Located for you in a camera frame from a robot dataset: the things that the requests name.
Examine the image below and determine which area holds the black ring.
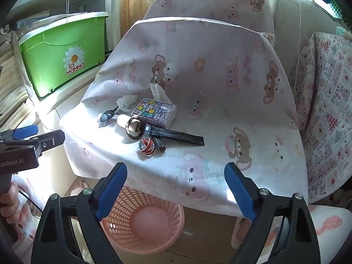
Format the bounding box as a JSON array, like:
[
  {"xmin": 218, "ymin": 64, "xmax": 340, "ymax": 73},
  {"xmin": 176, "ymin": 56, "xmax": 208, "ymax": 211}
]
[{"xmin": 125, "ymin": 116, "xmax": 150, "ymax": 139}]

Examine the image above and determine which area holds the long black wrapper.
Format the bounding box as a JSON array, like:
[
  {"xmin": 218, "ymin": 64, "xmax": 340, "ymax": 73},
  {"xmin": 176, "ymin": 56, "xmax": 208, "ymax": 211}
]
[{"xmin": 143, "ymin": 125, "xmax": 205, "ymax": 146}]

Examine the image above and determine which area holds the pink white printed blanket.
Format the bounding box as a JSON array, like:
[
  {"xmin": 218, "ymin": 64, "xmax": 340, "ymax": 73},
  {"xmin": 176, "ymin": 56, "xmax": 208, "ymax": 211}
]
[{"xmin": 292, "ymin": 31, "xmax": 352, "ymax": 202}]

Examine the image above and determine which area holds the printed tissue pack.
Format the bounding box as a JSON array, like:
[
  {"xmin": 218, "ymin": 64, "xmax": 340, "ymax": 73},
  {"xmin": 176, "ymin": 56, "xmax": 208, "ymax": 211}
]
[{"xmin": 131, "ymin": 83, "xmax": 177, "ymax": 128}]

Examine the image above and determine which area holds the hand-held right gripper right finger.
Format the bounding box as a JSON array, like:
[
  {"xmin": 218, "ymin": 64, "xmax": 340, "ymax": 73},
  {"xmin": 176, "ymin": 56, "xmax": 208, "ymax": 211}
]
[{"xmin": 224, "ymin": 162, "xmax": 323, "ymax": 264}]

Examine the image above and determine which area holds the stack of books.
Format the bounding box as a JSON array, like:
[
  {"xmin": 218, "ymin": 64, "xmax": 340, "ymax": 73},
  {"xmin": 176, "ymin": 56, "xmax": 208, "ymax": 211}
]
[{"xmin": 0, "ymin": 41, "xmax": 37, "ymax": 129}]

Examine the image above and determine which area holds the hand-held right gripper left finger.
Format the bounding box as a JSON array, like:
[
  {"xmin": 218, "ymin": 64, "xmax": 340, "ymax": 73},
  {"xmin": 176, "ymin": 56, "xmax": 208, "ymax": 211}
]
[{"xmin": 31, "ymin": 162, "xmax": 128, "ymax": 264}]

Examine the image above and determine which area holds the crumpled white tissue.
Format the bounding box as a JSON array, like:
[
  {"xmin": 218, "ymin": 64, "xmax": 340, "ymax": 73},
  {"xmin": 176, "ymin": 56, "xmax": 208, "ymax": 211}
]
[{"xmin": 116, "ymin": 95, "xmax": 138, "ymax": 114}]

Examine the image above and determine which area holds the metal spoon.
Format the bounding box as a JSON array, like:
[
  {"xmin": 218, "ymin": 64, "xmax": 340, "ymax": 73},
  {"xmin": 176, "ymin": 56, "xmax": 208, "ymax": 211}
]
[{"xmin": 98, "ymin": 106, "xmax": 120, "ymax": 124}]

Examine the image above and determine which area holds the person's left hand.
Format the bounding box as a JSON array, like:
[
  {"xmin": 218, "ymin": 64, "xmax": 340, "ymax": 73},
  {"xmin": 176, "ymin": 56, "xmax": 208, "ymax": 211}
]
[{"xmin": 0, "ymin": 183, "xmax": 21, "ymax": 226}]

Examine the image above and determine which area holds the person's bare foot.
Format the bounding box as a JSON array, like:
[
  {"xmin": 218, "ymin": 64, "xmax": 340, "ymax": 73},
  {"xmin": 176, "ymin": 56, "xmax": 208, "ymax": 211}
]
[{"xmin": 69, "ymin": 177, "xmax": 93, "ymax": 197}]

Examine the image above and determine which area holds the pink plastic mesh basket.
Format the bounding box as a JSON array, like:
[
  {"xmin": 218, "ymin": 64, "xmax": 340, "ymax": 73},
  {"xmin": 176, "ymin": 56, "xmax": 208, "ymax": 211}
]
[{"xmin": 100, "ymin": 185, "xmax": 185, "ymax": 255}]

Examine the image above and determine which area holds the bear printed table cloth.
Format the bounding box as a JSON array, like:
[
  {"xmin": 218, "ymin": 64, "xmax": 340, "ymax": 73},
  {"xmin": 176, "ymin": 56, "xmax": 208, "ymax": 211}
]
[{"xmin": 59, "ymin": 16, "xmax": 309, "ymax": 218}]

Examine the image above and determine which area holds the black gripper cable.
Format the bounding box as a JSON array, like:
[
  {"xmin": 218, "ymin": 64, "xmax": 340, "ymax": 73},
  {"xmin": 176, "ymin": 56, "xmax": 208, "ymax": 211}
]
[{"xmin": 18, "ymin": 189, "xmax": 44, "ymax": 214}]

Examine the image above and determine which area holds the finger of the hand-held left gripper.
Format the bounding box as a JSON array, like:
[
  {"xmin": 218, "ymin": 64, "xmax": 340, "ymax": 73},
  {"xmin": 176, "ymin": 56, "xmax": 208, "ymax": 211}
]
[
  {"xmin": 0, "ymin": 125, "xmax": 39, "ymax": 144},
  {"xmin": 32, "ymin": 130, "xmax": 66, "ymax": 158}
]

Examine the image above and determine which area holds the bear printed chair cover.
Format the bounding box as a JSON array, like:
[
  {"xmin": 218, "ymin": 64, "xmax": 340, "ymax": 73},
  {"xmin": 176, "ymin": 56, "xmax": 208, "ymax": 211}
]
[{"xmin": 142, "ymin": 0, "xmax": 276, "ymax": 48}]

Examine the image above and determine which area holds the white paper cup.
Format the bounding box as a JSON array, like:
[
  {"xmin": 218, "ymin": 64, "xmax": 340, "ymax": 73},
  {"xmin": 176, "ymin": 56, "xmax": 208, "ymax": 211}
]
[{"xmin": 117, "ymin": 114, "xmax": 144, "ymax": 136}]

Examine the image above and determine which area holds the person's left leg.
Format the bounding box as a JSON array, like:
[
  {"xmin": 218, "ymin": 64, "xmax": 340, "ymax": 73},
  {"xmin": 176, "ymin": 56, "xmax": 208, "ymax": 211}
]
[{"xmin": 11, "ymin": 174, "xmax": 46, "ymax": 255}]

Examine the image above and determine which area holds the green storage box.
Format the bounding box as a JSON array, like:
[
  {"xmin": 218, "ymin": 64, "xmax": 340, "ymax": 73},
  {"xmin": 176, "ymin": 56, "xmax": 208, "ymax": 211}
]
[{"xmin": 18, "ymin": 12, "xmax": 109, "ymax": 98}]

